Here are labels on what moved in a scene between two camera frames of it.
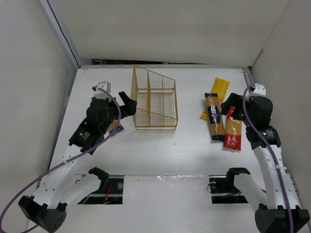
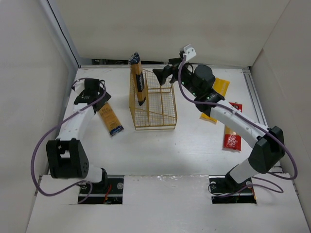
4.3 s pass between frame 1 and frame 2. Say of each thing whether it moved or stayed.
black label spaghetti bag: moved
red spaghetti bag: stayed
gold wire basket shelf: stayed
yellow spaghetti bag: stayed
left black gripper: moved
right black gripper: moved
